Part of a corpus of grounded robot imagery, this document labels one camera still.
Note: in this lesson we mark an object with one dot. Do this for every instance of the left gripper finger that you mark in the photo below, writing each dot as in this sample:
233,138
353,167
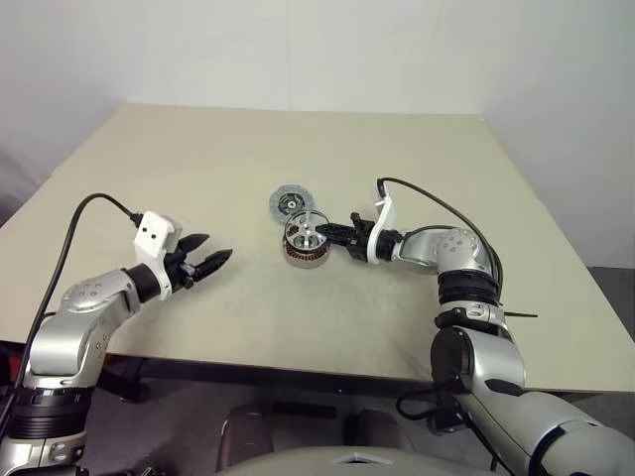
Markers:
191,244
211,265

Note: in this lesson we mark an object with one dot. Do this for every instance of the black table crossbar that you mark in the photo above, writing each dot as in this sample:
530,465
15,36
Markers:
297,377

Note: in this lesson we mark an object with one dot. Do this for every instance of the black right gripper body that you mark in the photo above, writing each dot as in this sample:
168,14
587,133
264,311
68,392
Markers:
359,245

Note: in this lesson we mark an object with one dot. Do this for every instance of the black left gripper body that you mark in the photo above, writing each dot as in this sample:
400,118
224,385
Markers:
176,273

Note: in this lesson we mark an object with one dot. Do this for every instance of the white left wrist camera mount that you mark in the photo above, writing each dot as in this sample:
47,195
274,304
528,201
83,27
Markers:
154,233

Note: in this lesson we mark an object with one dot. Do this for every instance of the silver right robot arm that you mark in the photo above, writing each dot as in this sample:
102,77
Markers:
471,357

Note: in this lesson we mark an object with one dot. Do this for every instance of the black table leg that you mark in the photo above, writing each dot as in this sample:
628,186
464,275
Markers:
126,382

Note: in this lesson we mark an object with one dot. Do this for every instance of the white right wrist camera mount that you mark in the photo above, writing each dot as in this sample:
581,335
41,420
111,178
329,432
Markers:
384,213

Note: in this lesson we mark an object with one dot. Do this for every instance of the grey motor end cap disc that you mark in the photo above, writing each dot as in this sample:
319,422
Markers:
290,201

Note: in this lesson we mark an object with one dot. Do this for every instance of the silver robot torso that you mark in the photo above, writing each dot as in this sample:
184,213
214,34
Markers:
337,463

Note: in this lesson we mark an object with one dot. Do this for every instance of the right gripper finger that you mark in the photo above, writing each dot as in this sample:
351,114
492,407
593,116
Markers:
342,239
340,230

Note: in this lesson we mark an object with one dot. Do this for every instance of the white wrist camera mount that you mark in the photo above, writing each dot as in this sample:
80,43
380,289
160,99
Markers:
384,213
154,233

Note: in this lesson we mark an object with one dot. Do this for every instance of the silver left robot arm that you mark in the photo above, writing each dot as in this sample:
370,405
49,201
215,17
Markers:
84,297

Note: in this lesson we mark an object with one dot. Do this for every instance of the dark grey rounded shape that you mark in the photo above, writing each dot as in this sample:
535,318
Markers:
245,431

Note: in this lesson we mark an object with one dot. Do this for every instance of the silver motor rotor housing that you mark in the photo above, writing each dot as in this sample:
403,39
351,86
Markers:
308,229

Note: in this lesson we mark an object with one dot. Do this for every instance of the copper wound motor stator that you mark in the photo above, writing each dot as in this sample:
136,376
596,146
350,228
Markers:
305,259

